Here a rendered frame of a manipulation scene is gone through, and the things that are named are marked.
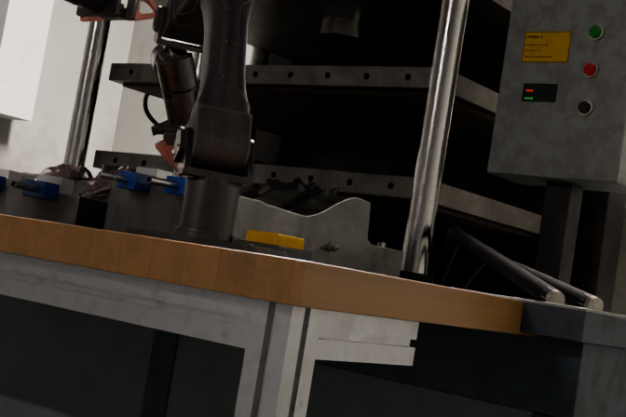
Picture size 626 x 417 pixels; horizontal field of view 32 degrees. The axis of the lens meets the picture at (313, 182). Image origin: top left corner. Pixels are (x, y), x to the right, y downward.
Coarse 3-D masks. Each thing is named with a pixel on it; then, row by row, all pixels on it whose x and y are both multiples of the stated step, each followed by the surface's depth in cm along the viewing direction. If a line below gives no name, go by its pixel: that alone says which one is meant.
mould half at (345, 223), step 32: (128, 192) 180; (160, 192) 176; (288, 192) 200; (128, 224) 179; (160, 224) 174; (256, 224) 173; (288, 224) 179; (320, 224) 186; (352, 224) 193; (320, 256) 186; (352, 256) 193; (384, 256) 201
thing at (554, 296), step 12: (468, 240) 210; (480, 252) 203; (492, 252) 200; (492, 264) 198; (504, 264) 194; (516, 264) 192; (516, 276) 188; (528, 276) 185; (528, 288) 184; (540, 288) 180; (552, 288) 179; (540, 300) 180; (552, 300) 177; (564, 300) 178
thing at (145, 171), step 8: (136, 168) 181; (144, 168) 180; (152, 168) 179; (104, 176) 172; (112, 176) 173; (120, 176) 175; (128, 176) 176; (136, 176) 175; (144, 176) 177; (160, 176) 179; (120, 184) 177; (128, 184) 176; (136, 184) 175; (144, 184) 177; (144, 192) 177
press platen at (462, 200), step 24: (168, 168) 292; (264, 168) 271; (288, 168) 267; (312, 168) 262; (360, 192) 252; (384, 192) 248; (408, 192) 244; (456, 192) 253; (480, 216) 262; (504, 216) 271; (528, 216) 281
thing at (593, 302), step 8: (520, 264) 203; (536, 272) 197; (544, 280) 193; (552, 280) 191; (560, 288) 188; (568, 288) 186; (576, 288) 186; (568, 296) 185; (576, 296) 183; (584, 296) 181; (592, 296) 180; (576, 304) 183; (584, 304) 180; (592, 304) 179; (600, 304) 180
